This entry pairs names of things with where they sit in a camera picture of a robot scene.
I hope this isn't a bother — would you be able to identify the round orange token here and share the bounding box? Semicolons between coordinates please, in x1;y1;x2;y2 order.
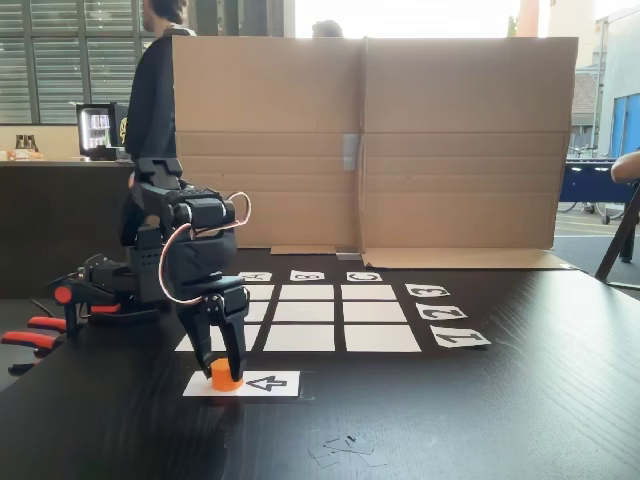
209;358;245;392

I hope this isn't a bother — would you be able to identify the white arrow paper sheet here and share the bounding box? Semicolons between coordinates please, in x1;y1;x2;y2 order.
182;370;301;398

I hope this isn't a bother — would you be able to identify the black orange clamp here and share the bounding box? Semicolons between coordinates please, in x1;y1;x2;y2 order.
0;314;69;376
49;284;124;341

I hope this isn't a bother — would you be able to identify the paper label number 3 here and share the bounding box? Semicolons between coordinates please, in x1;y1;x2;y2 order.
404;283;449;300

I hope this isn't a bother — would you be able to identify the dark counter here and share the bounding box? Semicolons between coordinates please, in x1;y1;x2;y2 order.
0;159;136;300

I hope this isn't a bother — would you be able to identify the brown cardboard panel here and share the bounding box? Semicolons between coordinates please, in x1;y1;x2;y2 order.
360;35;580;271
171;34;365;257

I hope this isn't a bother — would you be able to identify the paper label number 2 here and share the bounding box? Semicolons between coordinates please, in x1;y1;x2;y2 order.
415;302;469;321

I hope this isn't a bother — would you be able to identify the black mini fridge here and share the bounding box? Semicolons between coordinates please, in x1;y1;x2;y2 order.
75;102;130;162

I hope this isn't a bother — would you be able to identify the paper label number 1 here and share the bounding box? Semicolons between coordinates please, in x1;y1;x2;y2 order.
429;324;492;349

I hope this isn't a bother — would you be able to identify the person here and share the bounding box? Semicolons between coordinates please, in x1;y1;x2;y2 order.
124;0;197;162
311;19;345;39

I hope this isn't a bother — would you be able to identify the orange white box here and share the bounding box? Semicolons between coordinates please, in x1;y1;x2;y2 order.
0;148;45;162

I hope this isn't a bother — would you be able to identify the blue foosball table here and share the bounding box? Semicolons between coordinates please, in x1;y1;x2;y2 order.
563;157;640;225

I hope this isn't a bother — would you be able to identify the black stand leg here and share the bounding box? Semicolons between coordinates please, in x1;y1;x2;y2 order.
594;172;640;292

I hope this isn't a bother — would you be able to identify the white servo wire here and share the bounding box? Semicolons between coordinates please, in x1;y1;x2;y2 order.
158;191;252;307

